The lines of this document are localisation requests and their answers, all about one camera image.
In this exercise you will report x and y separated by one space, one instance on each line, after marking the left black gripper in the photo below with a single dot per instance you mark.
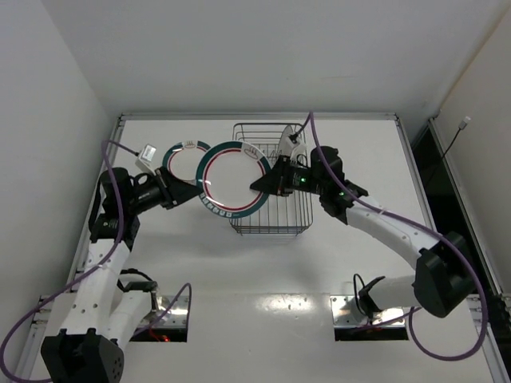
166 188

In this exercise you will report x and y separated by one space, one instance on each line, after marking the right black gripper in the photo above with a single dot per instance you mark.
282 175

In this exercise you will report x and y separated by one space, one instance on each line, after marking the green red rimmed plate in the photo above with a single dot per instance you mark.
182 159
225 175

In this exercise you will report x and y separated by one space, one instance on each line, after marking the white plate grey rim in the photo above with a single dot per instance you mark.
288 130

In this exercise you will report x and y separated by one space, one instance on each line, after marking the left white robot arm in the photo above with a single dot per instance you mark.
90 345

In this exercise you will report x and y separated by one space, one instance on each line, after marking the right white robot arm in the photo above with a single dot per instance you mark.
441 280

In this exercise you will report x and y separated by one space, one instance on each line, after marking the grey wire dish rack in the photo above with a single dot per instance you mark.
290 215

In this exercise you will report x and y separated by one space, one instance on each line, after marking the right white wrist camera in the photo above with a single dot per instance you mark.
297 149

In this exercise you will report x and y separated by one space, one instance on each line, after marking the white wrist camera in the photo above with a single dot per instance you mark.
144 159
297 149

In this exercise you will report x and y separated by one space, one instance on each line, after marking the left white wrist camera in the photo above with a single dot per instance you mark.
144 159

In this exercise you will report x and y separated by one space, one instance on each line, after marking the aluminium table frame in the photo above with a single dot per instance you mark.
261 307

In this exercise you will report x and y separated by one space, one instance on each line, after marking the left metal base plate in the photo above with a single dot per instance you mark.
171 317

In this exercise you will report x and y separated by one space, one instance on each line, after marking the metal base plate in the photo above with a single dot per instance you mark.
346 315
171 317

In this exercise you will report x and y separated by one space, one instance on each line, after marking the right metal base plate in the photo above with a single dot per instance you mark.
346 315

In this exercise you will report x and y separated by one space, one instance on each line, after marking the black wall cable white plug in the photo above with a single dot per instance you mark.
461 126

